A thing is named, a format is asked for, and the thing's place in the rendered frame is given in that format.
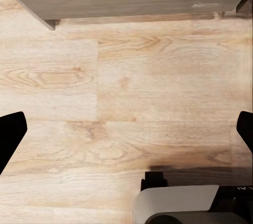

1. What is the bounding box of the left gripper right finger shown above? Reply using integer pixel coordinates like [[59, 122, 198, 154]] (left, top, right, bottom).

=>
[[236, 111, 253, 153]]

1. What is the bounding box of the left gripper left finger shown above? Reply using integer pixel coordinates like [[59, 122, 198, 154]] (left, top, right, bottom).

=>
[[0, 111, 27, 174]]

